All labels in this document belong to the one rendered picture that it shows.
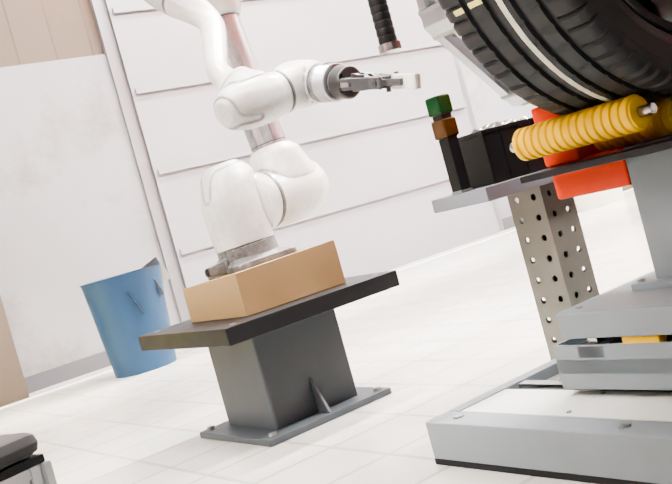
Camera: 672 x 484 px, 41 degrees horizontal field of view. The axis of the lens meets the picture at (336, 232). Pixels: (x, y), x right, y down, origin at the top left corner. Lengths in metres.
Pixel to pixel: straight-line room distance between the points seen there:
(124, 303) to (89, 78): 1.46
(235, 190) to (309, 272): 0.27
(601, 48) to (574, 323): 0.45
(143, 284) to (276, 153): 1.82
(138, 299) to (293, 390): 1.96
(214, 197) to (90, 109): 2.79
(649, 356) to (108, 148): 3.88
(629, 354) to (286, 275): 0.96
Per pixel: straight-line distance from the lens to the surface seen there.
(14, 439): 1.13
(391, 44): 1.74
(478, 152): 1.96
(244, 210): 2.26
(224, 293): 2.19
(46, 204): 4.83
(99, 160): 4.96
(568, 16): 1.34
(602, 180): 1.63
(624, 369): 1.52
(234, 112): 1.97
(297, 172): 2.40
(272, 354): 2.20
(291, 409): 2.23
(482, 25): 1.42
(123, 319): 4.11
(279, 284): 2.18
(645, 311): 1.45
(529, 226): 2.08
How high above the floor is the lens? 0.50
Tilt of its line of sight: 2 degrees down
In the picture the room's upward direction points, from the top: 15 degrees counter-clockwise
